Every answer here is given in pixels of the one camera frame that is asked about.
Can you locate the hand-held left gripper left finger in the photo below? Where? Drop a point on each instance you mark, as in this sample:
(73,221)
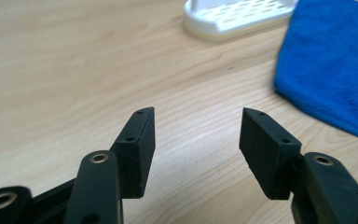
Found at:
(136,161)

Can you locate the blue cloth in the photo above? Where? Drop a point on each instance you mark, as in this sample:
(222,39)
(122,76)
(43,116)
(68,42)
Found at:
(329,62)

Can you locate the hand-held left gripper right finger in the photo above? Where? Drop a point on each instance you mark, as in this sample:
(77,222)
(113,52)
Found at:
(268,161)

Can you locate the white slotted plastic tray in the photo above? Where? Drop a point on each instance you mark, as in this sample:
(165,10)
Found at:
(233,17)

